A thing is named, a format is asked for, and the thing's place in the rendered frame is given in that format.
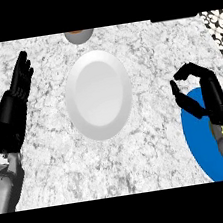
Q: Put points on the white oval plate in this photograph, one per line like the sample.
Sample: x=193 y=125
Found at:
x=98 y=95

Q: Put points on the grey bowl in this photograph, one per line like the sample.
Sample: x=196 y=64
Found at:
x=79 y=37

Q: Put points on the blue plate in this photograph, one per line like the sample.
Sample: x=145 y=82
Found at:
x=200 y=137

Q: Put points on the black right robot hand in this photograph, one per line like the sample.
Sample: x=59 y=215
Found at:
x=216 y=101

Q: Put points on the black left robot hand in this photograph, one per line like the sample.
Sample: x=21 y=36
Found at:
x=11 y=118

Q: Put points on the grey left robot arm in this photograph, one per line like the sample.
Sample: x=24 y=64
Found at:
x=5 y=186

